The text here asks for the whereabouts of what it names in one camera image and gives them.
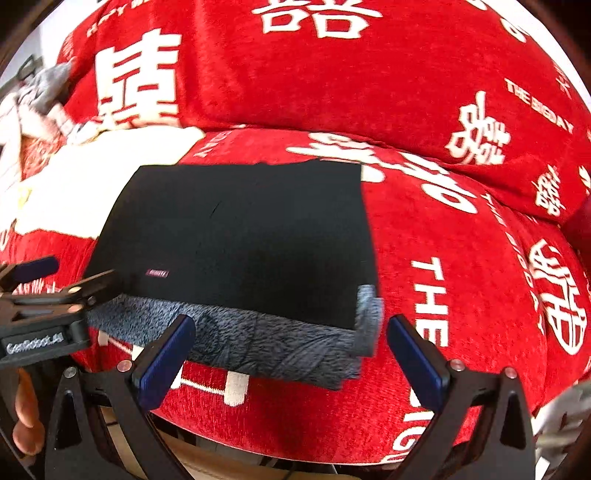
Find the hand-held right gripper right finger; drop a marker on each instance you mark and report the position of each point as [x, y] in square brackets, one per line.
[415, 364]

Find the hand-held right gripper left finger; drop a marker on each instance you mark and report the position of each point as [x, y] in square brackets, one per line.
[166, 364]

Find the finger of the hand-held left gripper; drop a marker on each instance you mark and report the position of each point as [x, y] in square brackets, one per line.
[34, 270]
[78, 290]

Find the black pants with grey lining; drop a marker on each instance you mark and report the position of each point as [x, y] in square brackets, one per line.
[231, 230]

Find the person's left hand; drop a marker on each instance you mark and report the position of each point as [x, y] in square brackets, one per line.
[25, 406]

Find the red printed sofa seat cushion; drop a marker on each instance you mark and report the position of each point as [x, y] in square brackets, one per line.
[461, 277]

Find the grey and white cloth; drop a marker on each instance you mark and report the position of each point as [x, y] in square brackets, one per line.
[558, 415]

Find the red printed sofa back cushion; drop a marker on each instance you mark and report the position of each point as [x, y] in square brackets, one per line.
[392, 83]

